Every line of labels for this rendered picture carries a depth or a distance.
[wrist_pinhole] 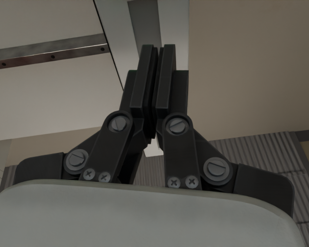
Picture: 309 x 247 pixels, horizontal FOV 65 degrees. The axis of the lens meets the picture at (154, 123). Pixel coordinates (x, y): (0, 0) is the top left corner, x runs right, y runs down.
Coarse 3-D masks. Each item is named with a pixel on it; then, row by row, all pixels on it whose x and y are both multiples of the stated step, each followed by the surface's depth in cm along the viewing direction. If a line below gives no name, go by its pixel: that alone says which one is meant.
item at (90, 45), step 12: (84, 36) 43; (96, 36) 42; (12, 48) 43; (24, 48) 43; (36, 48) 42; (48, 48) 42; (60, 48) 42; (72, 48) 41; (84, 48) 41; (96, 48) 42; (108, 48) 42; (0, 60) 42; (12, 60) 42; (24, 60) 42; (36, 60) 43; (48, 60) 43
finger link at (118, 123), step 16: (112, 112) 10; (112, 128) 10; (128, 128) 10; (96, 144) 9; (112, 144) 9; (128, 144) 10; (96, 160) 9; (112, 160) 9; (80, 176) 9; (96, 176) 9; (112, 176) 9; (128, 176) 11
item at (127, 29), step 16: (96, 0) 24; (112, 0) 24; (128, 0) 24; (144, 0) 24; (160, 0) 24; (176, 0) 24; (112, 16) 25; (128, 16) 25; (144, 16) 26; (160, 16) 26; (176, 16) 26; (112, 32) 27; (128, 32) 27; (144, 32) 28; (160, 32) 28; (176, 32) 28; (112, 48) 28; (128, 48) 29; (176, 48) 29; (128, 64) 31; (176, 64) 32
